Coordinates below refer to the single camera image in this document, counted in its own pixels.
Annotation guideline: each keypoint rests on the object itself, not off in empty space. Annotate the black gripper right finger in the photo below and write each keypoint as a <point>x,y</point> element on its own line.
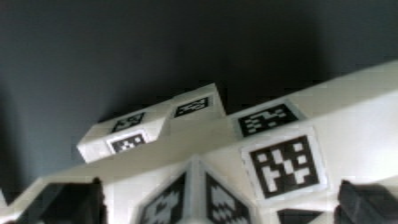
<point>368,204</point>

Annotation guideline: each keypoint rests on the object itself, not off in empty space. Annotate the white chair leg with peg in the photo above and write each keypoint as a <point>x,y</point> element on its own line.
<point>118,134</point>

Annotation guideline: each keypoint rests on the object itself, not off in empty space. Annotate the white chair seat part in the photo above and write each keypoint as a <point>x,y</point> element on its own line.
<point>196,108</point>

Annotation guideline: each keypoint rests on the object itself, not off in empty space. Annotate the white tagged cube nut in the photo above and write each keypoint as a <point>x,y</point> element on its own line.
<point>196,200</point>

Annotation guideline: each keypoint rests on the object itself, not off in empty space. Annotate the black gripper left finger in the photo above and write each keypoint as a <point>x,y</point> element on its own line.
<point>68,204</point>

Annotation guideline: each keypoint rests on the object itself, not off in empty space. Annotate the white chair back frame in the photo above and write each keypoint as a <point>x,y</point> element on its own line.
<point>285,148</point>

